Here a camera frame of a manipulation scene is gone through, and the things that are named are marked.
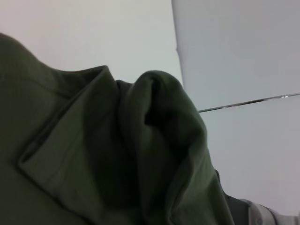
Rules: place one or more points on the dark green shirt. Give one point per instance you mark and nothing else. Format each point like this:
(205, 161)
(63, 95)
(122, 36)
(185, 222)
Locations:
(100, 152)

